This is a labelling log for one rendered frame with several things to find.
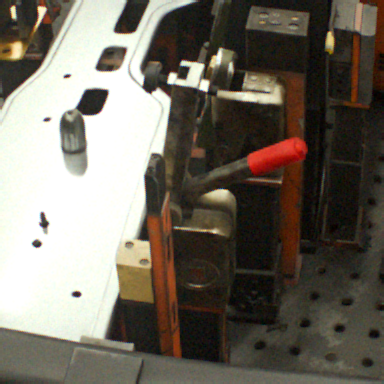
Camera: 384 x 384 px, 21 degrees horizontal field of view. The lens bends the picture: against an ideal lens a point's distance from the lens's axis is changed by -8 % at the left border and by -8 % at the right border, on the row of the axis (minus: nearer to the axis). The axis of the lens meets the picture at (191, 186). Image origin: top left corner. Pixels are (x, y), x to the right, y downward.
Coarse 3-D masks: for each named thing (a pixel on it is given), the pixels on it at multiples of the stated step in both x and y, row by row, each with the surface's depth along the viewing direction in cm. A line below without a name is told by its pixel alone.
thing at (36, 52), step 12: (12, 0) 140; (48, 24) 146; (36, 36) 144; (48, 36) 147; (36, 48) 145; (48, 48) 151; (0, 60) 149; (24, 60) 148; (36, 60) 148; (0, 72) 150; (12, 72) 150; (24, 72) 150; (12, 84) 152; (48, 120) 156
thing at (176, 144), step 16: (192, 64) 96; (144, 80) 95; (160, 80) 96; (176, 80) 94; (192, 80) 94; (208, 80) 96; (176, 96) 95; (192, 96) 94; (176, 112) 96; (192, 112) 96; (176, 128) 97; (192, 128) 98; (176, 144) 99; (176, 160) 100; (176, 176) 101; (176, 192) 103
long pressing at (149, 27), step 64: (128, 0) 143; (192, 0) 142; (64, 64) 133; (128, 64) 132; (0, 128) 124; (128, 128) 123; (0, 192) 116; (64, 192) 116; (128, 192) 115; (0, 256) 109; (64, 256) 109; (0, 320) 103; (64, 320) 103
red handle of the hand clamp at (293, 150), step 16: (288, 144) 98; (304, 144) 99; (240, 160) 102; (256, 160) 100; (272, 160) 99; (288, 160) 98; (208, 176) 103; (224, 176) 102; (240, 176) 101; (192, 192) 104; (208, 192) 104
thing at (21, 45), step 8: (40, 8) 98; (16, 16) 97; (40, 16) 97; (8, 24) 95; (16, 24) 95; (8, 32) 95; (16, 32) 94; (32, 32) 95; (0, 40) 94; (8, 40) 94; (16, 40) 94; (24, 40) 94; (0, 48) 93; (8, 48) 94; (16, 48) 93; (24, 48) 93; (0, 56) 93; (8, 56) 92; (16, 56) 92
